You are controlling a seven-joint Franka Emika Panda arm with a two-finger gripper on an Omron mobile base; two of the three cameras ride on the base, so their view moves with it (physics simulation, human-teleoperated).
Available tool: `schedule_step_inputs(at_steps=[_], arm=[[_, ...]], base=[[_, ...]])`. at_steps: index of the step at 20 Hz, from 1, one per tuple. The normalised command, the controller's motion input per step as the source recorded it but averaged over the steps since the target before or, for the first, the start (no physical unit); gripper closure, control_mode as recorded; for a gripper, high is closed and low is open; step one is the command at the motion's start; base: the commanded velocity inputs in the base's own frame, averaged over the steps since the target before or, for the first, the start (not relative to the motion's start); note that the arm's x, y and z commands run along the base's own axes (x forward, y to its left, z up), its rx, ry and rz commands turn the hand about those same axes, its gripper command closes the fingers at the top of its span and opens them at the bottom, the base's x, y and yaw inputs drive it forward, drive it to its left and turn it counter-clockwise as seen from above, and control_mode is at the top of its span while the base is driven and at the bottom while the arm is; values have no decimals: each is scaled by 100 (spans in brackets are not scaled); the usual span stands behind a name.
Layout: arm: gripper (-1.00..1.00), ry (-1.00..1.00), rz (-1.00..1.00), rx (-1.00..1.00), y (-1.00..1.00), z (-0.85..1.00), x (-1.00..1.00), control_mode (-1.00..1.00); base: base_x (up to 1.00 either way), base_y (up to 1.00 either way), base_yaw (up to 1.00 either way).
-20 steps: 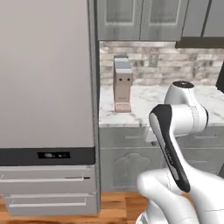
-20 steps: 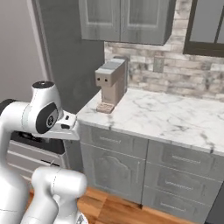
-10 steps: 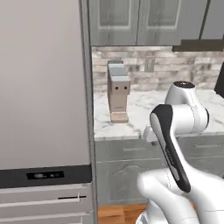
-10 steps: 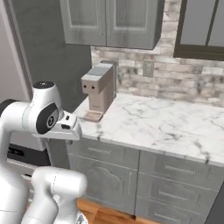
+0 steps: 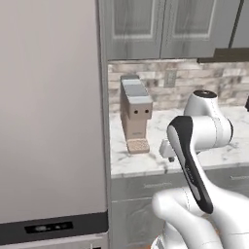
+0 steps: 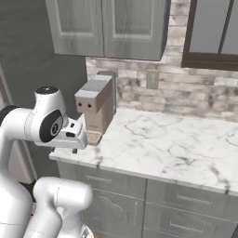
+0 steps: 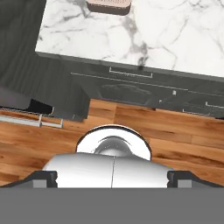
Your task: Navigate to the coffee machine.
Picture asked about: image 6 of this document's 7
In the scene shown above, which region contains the grey drawer handle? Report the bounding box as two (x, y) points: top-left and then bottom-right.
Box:
(85, 175), (113, 183)
(168, 220), (205, 234)
(176, 193), (214, 206)

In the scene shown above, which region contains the grey lower cupboard door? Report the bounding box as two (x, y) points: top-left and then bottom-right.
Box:
(81, 187), (146, 238)

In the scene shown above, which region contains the dark framed window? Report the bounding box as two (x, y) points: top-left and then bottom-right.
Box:
(181, 0), (238, 72)

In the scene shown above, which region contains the beige coffee machine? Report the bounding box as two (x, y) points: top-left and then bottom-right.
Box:
(73, 71), (118, 147)

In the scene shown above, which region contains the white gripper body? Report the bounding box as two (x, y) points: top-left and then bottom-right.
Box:
(33, 123), (89, 150)

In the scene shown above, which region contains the grey upper cupboard door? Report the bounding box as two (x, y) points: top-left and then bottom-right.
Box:
(45, 0), (105, 58)
(101, 0), (172, 61)

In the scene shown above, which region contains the grey cupboard door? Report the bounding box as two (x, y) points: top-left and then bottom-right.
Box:
(101, 0), (172, 61)
(81, 187), (146, 238)
(45, 0), (105, 58)

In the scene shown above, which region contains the grey cupboard door handle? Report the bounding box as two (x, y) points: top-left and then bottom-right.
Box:
(133, 201), (139, 228)

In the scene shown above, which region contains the grey wall outlet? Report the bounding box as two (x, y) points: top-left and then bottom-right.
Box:
(146, 70), (160, 90)

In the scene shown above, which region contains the grey drawer front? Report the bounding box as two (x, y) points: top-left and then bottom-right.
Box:
(142, 202), (238, 238)
(75, 166), (147, 200)
(144, 178), (238, 223)

